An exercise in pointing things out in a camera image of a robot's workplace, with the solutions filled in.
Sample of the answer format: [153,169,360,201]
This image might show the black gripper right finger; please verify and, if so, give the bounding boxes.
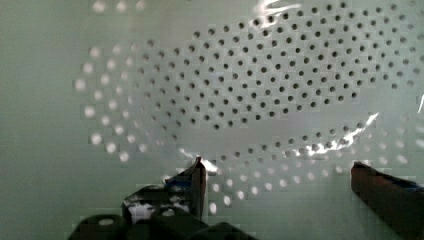
[351,162,424,240]

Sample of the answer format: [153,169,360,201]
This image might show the green oval plastic strainer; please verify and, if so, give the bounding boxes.
[1,0,423,240]

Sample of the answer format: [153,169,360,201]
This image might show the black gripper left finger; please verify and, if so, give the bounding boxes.
[121,156,207,224]

